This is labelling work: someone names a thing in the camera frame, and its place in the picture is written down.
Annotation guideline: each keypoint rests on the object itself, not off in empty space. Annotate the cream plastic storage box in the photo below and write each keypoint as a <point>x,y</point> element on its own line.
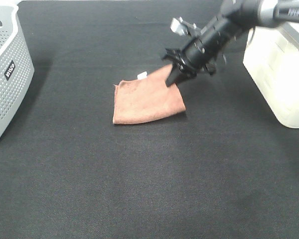
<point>271,58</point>

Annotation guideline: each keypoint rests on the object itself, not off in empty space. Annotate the grey perforated laundry basket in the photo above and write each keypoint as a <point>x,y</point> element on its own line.
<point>16,67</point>

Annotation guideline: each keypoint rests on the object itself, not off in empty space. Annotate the white towel label tag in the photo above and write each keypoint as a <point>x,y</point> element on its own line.
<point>142,75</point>

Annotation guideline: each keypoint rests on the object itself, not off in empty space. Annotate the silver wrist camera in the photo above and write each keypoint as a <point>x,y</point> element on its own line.
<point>182,27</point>

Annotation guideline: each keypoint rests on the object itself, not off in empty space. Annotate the brown towel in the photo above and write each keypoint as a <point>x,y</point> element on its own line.
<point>145,100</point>

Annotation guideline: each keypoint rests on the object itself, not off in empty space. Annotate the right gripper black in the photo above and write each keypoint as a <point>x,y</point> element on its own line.
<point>203,47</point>

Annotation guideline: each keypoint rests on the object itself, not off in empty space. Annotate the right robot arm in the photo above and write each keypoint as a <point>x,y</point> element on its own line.
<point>262,13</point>

